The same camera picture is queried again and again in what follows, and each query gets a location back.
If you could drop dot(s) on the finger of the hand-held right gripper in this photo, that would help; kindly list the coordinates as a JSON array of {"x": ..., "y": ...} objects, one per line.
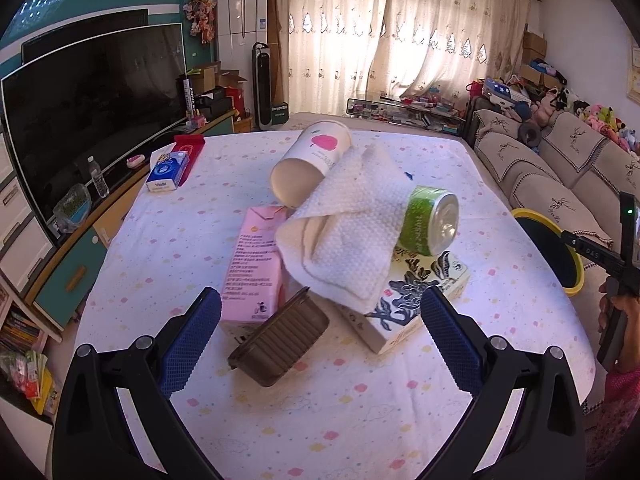
[{"x": 590, "y": 247}]

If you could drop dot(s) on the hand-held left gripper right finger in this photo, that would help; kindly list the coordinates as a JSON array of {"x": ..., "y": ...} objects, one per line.
[{"x": 450, "y": 340}]

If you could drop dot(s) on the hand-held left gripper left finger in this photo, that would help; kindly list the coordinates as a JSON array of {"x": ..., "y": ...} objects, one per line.
[{"x": 192, "y": 340}]

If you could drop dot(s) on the black bin with yellow rim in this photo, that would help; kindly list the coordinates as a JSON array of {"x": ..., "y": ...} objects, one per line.
[{"x": 545, "y": 255}]

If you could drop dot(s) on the white box with black print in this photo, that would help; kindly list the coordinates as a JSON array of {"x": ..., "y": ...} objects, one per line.
[{"x": 395, "y": 305}]

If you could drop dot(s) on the brown plastic tray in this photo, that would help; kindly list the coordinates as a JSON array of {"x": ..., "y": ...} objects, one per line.
[{"x": 280, "y": 340}]

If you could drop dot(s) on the pink drink carton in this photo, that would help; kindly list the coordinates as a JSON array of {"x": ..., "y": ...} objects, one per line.
[{"x": 250, "y": 270}]

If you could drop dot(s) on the green drink can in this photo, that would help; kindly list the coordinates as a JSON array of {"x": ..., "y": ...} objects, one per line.
[{"x": 420, "y": 220}]

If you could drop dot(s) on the white paper towel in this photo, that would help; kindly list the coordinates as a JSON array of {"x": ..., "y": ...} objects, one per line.
[{"x": 350, "y": 220}]

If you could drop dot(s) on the white paper cup pink print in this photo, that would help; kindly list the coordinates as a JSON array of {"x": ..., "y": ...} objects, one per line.
[{"x": 310, "y": 155}]

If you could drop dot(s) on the person's right forearm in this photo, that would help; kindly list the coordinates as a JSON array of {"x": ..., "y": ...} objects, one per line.
[{"x": 617, "y": 415}]

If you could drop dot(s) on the person's right hand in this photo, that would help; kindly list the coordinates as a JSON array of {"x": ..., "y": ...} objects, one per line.
[{"x": 631, "y": 320}]

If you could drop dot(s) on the beige sofa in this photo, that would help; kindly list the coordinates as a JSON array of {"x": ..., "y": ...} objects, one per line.
[{"x": 540, "y": 195}]

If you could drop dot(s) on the white dotted tablecloth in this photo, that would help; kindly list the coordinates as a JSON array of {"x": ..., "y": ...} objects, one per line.
[{"x": 175, "y": 240}]

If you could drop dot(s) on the pile of plush toys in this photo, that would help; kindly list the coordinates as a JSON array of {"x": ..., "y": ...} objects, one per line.
[{"x": 600, "y": 120}]

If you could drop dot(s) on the grey neck pillow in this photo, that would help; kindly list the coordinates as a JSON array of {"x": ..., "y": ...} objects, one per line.
[{"x": 529, "y": 135}]

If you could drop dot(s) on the teal television cabinet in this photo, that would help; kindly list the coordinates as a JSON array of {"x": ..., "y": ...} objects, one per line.
[{"x": 65, "y": 280}]

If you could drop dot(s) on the blue tissue pack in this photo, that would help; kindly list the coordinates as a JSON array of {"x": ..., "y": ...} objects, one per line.
[{"x": 167, "y": 172}]

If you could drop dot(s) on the pile of colourful packets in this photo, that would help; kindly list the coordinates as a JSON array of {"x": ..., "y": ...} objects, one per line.
[{"x": 27, "y": 380}]

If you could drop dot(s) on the clear plastic bag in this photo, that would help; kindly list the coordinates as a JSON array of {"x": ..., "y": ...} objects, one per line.
[{"x": 72, "y": 207}]

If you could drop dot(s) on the blue star print bag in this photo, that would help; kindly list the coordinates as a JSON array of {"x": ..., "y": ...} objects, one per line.
[{"x": 500, "y": 91}]

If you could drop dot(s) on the clear water bottle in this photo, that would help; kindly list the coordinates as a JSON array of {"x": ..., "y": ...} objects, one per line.
[{"x": 100, "y": 180}]

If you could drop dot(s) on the small pink object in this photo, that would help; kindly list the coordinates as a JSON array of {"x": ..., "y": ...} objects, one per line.
[{"x": 135, "y": 161}]

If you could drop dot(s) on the white drawer cabinet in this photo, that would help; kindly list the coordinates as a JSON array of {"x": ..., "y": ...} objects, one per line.
[{"x": 20, "y": 260}]

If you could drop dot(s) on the red packet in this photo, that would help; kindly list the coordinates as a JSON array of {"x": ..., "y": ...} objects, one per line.
[{"x": 192, "y": 141}]

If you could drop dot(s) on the stack of cardboard boxes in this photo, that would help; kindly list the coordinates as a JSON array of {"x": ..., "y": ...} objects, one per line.
[{"x": 535, "y": 55}]

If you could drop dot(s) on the glass coffee table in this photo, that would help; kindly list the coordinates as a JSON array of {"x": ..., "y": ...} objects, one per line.
[{"x": 405, "y": 110}]

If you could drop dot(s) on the red bag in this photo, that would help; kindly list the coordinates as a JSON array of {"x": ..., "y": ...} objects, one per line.
[{"x": 235, "y": 102}]

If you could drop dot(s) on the dark blue box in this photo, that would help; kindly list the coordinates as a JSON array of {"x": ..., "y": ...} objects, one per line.
[{"x": 280, "y": 115}]

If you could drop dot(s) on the black flat television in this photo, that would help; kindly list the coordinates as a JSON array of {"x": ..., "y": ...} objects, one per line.
[{"x": 90, "y": 110}]

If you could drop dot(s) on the open cardboard boxes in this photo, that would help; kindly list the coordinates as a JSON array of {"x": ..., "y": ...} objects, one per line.
[{"x": 215, "y": 77}]

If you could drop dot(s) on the black tower fan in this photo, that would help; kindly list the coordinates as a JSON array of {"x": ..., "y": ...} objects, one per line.
[{"x": 261, "y": 85}]

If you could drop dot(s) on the cream embroidered curtain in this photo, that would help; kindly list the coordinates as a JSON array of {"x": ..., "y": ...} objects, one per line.
[{"x": 400, "y": 35}]

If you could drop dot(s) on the brown cardboard sheet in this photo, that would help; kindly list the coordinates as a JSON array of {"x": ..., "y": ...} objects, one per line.
[{"x": 277, "y": 50}]

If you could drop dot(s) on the white standing air conditioner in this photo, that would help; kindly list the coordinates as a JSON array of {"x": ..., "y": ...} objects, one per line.
[{"x": 240, "y": 20}]

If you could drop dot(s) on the hanging flower decoration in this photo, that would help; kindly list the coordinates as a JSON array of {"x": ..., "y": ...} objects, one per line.
[{"x": 201, "y": 15}]

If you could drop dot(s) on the wall picture frame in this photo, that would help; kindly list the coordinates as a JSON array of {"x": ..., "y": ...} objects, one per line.
[{"x": 635, "y": 72}]

